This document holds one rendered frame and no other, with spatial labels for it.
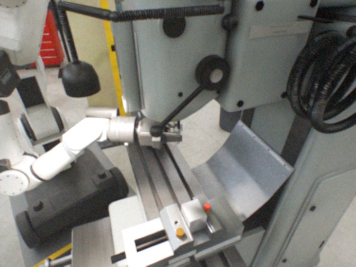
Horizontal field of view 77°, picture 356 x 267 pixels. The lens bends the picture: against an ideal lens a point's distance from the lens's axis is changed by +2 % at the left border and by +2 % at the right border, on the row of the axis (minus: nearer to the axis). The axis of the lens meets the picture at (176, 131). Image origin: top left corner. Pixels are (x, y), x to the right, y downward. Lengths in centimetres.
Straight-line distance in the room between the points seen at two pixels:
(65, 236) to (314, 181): 129
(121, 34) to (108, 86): 194
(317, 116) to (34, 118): 109
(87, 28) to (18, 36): 155
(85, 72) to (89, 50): 183
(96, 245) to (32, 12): 83
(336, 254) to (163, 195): 152
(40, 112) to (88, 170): 56
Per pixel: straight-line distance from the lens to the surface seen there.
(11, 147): 76
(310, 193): 94
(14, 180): 76
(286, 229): 108
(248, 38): 50
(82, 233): 109
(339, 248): 216
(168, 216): 69
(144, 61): 47
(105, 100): 250
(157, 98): 49
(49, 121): 121
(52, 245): 154
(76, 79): 48
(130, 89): 54
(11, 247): 217
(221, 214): 76
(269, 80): 58
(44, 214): 141
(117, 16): 33
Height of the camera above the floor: 163
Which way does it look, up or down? 36 degrees down
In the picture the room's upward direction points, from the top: straight up
